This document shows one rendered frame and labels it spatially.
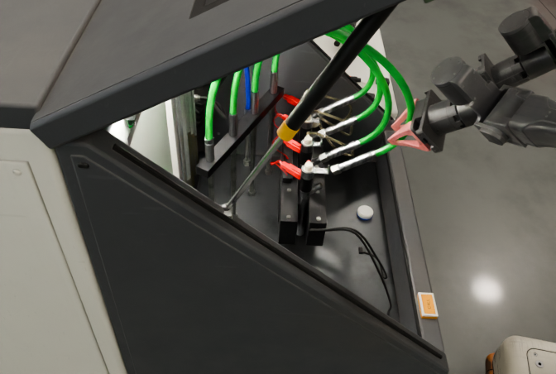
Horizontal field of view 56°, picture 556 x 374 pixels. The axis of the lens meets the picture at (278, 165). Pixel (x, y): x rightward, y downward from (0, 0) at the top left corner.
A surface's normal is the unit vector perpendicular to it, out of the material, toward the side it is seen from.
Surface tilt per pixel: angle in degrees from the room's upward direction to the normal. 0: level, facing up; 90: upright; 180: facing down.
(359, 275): 0
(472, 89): 62
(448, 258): 0
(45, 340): 90
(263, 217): 0
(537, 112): 51
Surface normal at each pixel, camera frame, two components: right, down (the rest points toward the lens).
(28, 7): 0.06, -0.72
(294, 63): -0.03, 0.69
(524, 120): -0.73, -0.54
